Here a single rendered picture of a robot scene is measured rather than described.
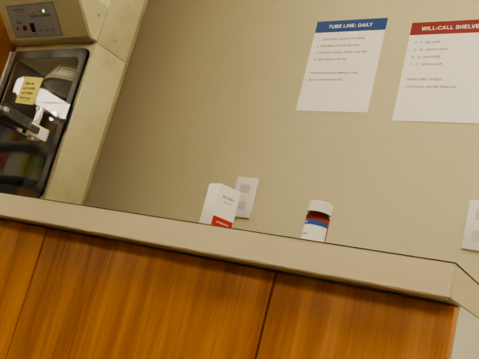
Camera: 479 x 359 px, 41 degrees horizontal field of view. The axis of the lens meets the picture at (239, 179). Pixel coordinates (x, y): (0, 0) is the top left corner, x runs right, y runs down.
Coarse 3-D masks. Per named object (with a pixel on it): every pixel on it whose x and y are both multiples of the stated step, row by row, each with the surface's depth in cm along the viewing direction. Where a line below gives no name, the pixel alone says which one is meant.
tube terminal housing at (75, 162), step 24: (120, 0) 167; (144, 0) 174; (120, 24) 168; (24, 48) 177; (48, 48) 171; (96, 48) 161; (120, 48) 168; (96, 72) 162; (120, 72) 169; (96, 96) 163; (72, 120) 157; (96, 120) 163; (72, 144) 157; (96, 144) 164; (72, 168) 158; (48, 192) 153; (72, 192) 159
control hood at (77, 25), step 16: (0, 0) 171; (16, 0) 168; (32, 0) 165; (48, 0) 161; (64, 0) 158; (80, 0) 156; (96, 0) 160; (64, 16) 161; (80, 16) 158; (96, 16) 160; (64, 32) 164; (80, 32) 160; (96, 32) 161
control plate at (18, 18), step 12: (12, 12) 171; (24, 12) 168; (36, 12) 166; (48, 12) 163; (12, 24) 173; (24, 24) 170; (36, 24) 168; (48, 24) 165; (24, 36) 173; (36, 36) 170
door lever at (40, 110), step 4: (36, 108) 154; (40, 108) 154; (44, 108) 155; (36, 112) 154; (40, 112) 154; (44, 112) 156; (48, 112) 157; (36, 116) 154; (40, 116) 154; (48, 116) 157; (52, 116) 158; (56, 116) 158; (36, 120) 154; (40, 120) 154; (52, 120) 158; (40, 124) 155; (28, 136) 153; (32, 136) 153; (32, 140) 153
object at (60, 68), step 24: (72, 48) 164; (24, 72) 171; (48, 72) 166; (72, 72) 161; (48, 96) 162; (72, 96) 157; (48, 120) 159; (0, 144) 166; (24, 144) 161; (48, 144) 156; (0, 168) 163; (24, 168) 158; (48, 168) 153; (24, 192) 155
